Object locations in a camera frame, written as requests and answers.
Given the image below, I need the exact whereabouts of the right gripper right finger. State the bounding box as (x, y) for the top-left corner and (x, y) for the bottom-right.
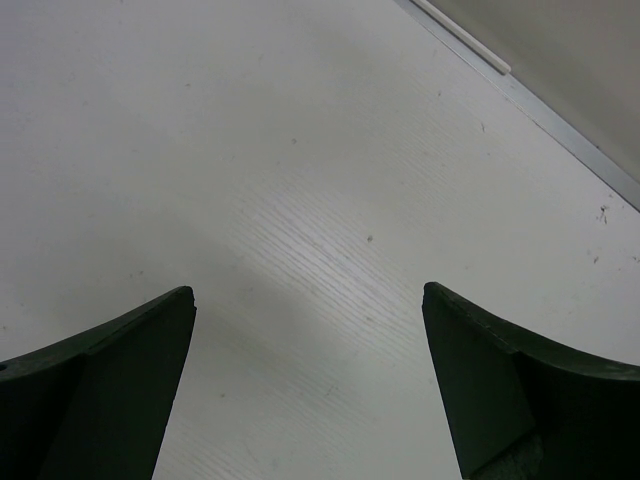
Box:
(422, 282), (639, 479)

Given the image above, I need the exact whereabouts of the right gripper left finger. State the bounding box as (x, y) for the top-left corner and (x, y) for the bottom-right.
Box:
(1, 286), (196, 479)

